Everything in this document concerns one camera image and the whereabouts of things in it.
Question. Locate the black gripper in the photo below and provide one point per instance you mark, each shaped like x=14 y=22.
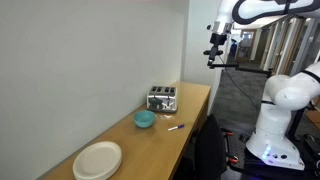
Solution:
x=218 y=39

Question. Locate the white and purple pen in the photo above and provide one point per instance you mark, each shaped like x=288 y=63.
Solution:
x=176 y=127

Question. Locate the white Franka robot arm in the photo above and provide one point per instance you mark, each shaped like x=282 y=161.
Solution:
x=276 y=133

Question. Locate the teal bowl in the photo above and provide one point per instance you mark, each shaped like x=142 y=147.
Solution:
x=144 y=119

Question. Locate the chrome four-slot toaster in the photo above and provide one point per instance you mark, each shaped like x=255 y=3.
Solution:
x=162 y=100

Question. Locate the small clear plastic wrapper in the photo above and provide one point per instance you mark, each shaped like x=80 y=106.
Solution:
x=165 y=116

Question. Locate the black robot mounting cart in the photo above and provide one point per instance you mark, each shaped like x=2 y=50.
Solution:
x=240 y=144

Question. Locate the black mesh office chair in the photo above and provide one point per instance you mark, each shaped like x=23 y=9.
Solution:
x=208 y=150

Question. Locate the white stacked plates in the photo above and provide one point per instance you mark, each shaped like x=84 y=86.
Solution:
x=97 y=161

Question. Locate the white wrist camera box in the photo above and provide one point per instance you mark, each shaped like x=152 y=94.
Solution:
x=220 y=27

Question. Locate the black camera stand boom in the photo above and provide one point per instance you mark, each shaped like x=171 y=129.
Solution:
x=246 y=68

